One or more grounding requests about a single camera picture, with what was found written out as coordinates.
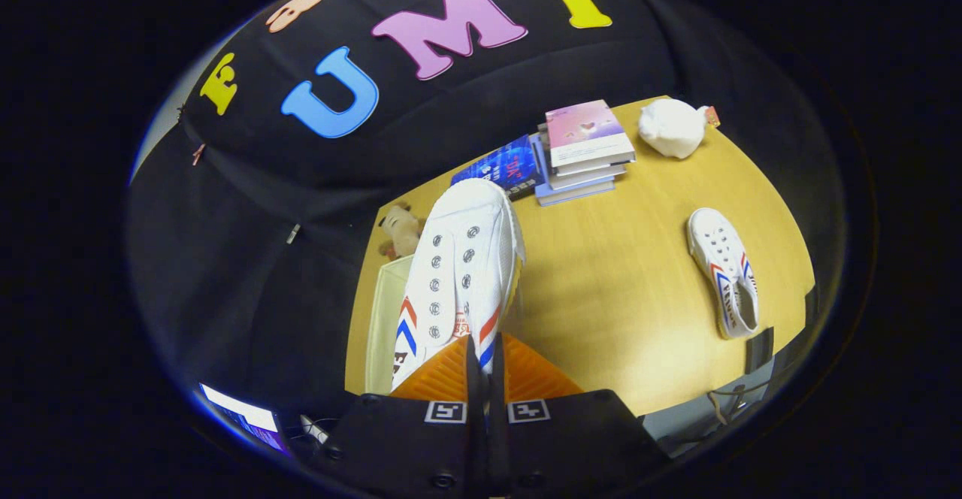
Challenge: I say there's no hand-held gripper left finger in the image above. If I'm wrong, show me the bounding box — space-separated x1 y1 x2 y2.
322 334 489 499

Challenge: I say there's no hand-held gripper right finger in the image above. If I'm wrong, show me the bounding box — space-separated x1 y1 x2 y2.
487 331 671 499

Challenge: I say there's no brown fabric storage box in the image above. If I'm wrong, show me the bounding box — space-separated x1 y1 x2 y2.
364 254 416 396

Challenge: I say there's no white striped canvas shoe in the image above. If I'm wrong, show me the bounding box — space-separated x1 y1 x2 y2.
686 207 761 341
390 177 526 394

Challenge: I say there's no tan plush dog toy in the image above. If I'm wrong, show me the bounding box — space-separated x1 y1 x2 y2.
377 204 424 262

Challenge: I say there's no pale blue cover book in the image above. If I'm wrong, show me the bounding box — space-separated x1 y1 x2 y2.
533 134 619 207

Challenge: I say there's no dark blue cover book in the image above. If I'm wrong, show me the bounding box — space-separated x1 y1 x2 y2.
450 134 546 201

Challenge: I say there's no black rectangular object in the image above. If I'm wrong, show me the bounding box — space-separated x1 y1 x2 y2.
744 325 776 373

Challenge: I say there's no pink cover book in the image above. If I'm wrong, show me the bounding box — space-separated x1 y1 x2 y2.
544 98 637 170

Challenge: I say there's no white plush toy with tag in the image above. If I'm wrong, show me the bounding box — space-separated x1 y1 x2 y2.
638 97 722 160

